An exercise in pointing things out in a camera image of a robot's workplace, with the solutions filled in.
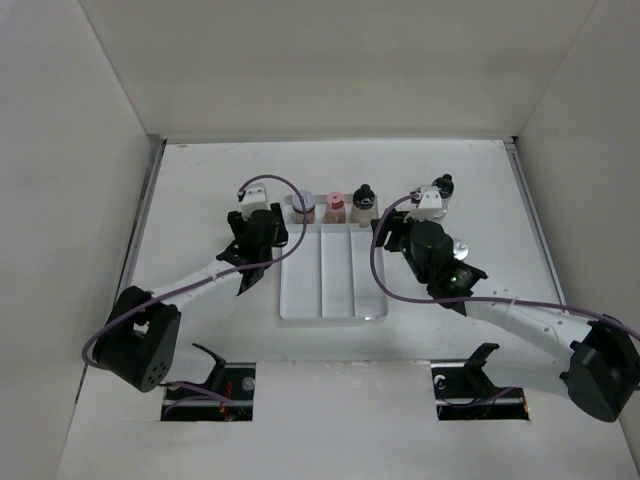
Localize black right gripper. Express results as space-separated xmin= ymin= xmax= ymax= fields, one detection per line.
xmin=371 ymin=208 xmax=431 ymax=284

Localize grinder jar white contents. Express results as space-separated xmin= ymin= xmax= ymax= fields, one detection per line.
xmin=350 ymin=184 xmax=376 ymax=228

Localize orange label silver cap jar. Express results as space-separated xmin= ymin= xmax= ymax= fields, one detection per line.
xmin=291 ymin=189 xmax=316 ymax=224

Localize pink cap spice jar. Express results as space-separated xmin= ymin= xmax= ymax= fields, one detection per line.
xmin=323 ymin=192 xmax=347 ymax=224

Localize blue label silver cap bottle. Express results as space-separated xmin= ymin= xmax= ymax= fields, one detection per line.
xmin=453 ymin=238 xmax=469 ymax=261

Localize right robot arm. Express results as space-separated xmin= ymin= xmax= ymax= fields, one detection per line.
xmin=370 ymin=208 xmax=639 ymax=422

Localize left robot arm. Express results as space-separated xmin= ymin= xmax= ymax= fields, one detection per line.
xmin=83 ymin=203 xmax=288 ymax=399

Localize grinder jar right black top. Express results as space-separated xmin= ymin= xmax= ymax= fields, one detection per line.
xmin=432 ymin=174 xmax=455 ymax=211

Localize white divided organizer tray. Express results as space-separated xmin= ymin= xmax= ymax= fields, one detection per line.
xmin=280 ymin=195 xmax=388 ymax=327

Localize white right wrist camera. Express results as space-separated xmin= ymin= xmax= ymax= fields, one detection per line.
xmin=408 ymin=186 xmax=446 ymax=221

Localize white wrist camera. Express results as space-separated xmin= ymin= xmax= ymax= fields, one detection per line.
xmin=238 ymin=183 xmax=270 ymax=220
xmin=408 ymin=186 xmax=446 ymax=221

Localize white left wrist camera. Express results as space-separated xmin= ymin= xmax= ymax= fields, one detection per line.
xmin=238 ymin=183 xmax=270 ymax=220

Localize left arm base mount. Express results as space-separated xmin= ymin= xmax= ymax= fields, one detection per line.
xmin=160 ymin=344 xmax=257 ymax=423

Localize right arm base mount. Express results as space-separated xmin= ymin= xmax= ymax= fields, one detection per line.
xmin=430 ymin=343 xmax=529 ymax=421

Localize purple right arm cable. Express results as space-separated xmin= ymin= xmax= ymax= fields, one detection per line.
xmin=368 ymin=193 xmax=640 ymax=346

